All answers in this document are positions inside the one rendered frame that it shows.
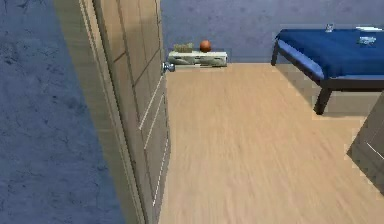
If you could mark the olive green box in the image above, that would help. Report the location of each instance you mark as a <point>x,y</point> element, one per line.
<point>183,48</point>

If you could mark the small clear glass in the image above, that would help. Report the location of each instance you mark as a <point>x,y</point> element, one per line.
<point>329,27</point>

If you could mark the small blue white object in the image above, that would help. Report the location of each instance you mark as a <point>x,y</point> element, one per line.
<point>367,40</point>

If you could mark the orange basketball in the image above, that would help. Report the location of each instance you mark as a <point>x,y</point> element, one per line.
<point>205,46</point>

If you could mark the silver round door knob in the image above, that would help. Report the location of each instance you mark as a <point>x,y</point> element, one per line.
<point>168,67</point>

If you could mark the white flat book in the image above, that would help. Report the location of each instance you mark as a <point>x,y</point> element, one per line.
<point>368,29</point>

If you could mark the brown wooden room door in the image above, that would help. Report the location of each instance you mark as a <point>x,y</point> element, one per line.
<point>140,83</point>

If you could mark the blue bed with dark frame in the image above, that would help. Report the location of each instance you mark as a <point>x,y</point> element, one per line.
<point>336,56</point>

